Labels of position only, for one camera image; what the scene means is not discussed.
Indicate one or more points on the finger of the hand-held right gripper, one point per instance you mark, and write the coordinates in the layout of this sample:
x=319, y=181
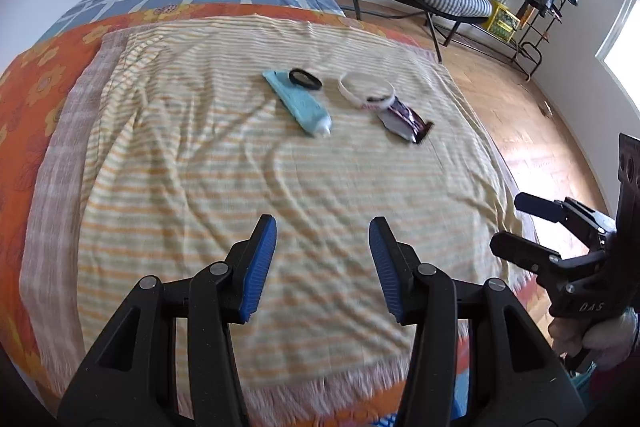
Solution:
x=535, y=204
x=520, y=249

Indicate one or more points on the dark purple wrapper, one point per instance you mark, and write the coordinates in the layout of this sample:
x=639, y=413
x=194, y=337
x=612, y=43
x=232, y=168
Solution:
x=405, y=119

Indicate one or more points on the light blue tube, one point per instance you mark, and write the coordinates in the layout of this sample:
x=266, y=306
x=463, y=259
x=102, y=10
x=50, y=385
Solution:
x=300, y=104

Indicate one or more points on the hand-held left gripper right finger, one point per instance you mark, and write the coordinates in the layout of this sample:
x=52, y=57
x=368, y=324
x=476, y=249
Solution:
x=387, y=267

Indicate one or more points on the window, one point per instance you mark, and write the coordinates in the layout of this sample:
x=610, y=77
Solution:
x=625, y=47

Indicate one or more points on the yellow crate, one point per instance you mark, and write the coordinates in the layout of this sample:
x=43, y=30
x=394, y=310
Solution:
x=502, y=22

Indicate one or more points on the person's right hand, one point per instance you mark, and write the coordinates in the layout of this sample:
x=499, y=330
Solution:
x=602, y=337

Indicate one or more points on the light blue mat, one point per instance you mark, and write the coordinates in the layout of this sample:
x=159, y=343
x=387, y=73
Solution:
x=462, y=357

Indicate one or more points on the orange floral blanket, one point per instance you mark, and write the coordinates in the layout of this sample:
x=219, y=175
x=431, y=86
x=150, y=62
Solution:
x=25, y=97

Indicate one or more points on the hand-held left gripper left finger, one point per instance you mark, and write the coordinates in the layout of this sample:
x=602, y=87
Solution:
x=257, y=267

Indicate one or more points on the yellow striped cloth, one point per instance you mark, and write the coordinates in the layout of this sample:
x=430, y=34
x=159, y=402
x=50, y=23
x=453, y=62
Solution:
x=200, y=187

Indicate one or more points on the checkered fringed cloth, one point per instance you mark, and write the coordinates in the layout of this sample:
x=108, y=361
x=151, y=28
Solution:
x=55, y=187

